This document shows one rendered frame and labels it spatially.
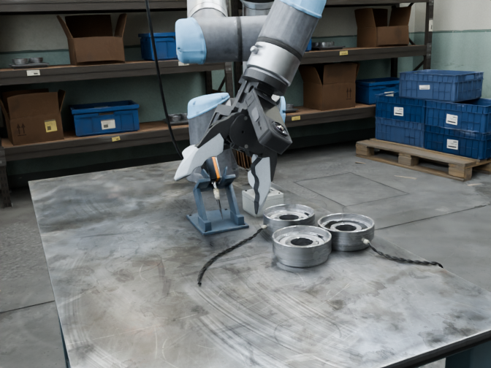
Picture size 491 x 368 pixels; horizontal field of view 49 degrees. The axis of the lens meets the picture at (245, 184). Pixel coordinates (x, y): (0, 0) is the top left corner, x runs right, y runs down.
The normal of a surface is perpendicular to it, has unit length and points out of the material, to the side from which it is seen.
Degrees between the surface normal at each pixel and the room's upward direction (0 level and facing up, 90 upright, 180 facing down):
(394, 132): 91
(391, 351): 0
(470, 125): 91
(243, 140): 88
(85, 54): 82
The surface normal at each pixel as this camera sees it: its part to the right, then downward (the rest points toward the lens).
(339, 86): 0.40, 0.26
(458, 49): -0.91, 0.15
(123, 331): -0.04, -0.96
